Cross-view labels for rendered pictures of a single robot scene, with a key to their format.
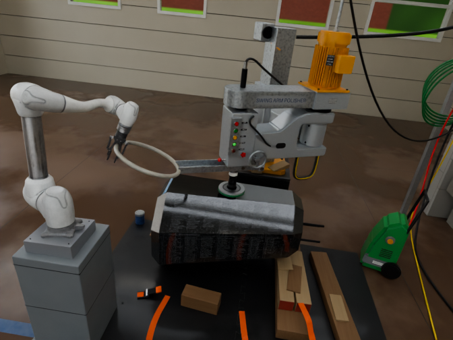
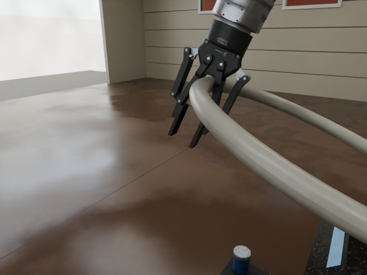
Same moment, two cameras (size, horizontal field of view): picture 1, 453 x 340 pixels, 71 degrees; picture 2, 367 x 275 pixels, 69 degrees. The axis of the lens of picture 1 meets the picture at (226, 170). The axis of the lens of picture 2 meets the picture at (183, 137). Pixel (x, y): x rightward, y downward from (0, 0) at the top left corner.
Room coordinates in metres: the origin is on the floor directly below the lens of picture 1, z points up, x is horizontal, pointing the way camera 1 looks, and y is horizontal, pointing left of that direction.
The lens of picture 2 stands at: (1.55, 0.55, 1.34)
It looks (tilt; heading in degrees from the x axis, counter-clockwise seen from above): 21 degrees down; 31
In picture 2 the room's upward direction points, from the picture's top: straight up
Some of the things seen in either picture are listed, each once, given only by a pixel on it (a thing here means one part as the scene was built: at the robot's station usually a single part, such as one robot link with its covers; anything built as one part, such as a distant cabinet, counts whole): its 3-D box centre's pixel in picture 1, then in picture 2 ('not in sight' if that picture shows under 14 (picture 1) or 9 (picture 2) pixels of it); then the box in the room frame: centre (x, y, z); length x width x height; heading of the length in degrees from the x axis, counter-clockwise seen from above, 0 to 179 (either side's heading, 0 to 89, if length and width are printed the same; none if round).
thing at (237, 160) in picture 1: (247, 136); not in sight; (2.28, -0.13, 1.30); 0.36 x 0.22 x 0.45; 111
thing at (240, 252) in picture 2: (139, 217); (241, 259); (2.77, 0.87, 0.08); 0.10 x 0.10 x 0.13
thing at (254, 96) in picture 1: (285, 98); not in sight; (2.38, -0.38, 1.60); 0.96 x 0.25 x 0.17; 111
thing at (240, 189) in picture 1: (231, 187); not in sight; (2.26, -0.06, 0.86); 0.21 x 0.21 x 0.01
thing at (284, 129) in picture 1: (284, 137); not in sight; (2.38, -0.43, 1.28); 0.74 x 0.23 x 0.49; 111
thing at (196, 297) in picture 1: (201, 299); not in sight; (1.79, 0.10, 0.07); 0.30 x 0.12 x 0.12; 79
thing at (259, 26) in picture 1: (263, 32); not in sight; (3.08, -0.21, 2.00); 0.20 x 0.18 x 0.15; 175
